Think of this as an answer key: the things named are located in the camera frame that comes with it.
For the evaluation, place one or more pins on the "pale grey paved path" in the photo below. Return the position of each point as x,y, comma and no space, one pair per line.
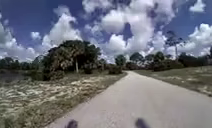
140,103

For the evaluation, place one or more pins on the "row of trees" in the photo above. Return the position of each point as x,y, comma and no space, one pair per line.
160,61

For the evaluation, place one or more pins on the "dark bush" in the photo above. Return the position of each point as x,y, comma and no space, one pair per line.
115,70

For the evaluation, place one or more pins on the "clump of palm trees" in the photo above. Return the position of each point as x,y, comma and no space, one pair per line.
70,55

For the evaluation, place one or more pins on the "tall pine tree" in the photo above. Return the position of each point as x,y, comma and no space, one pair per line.
174,40

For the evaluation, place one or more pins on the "dry grass with sandy patches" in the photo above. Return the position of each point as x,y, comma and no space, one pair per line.
44,98

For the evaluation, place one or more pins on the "dry grass with pale patches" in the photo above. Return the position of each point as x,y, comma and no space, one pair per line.
190,78

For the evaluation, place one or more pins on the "robot's own part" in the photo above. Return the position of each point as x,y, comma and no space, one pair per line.
141,123
72,124

